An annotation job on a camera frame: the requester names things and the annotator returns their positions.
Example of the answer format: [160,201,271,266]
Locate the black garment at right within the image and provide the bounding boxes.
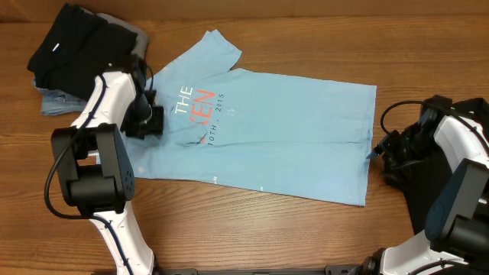
[381,97,489,236]

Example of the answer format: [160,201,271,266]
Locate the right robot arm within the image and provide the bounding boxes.
[350,95,488,274]

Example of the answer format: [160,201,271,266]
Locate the folded black garment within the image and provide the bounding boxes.
[28,4,137,101]

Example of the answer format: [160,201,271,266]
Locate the light blue printed t-shirt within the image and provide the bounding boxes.
[124,31,376,206]

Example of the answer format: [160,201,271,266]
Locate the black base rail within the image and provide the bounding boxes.
[152,265,380,275]

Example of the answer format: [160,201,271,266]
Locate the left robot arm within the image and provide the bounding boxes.
[44,55,164,274]

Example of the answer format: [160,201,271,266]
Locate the folded grey garment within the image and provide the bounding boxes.
[78,9,149,63]

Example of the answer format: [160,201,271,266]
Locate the folded blue jeans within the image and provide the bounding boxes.
[32,79,86,116]

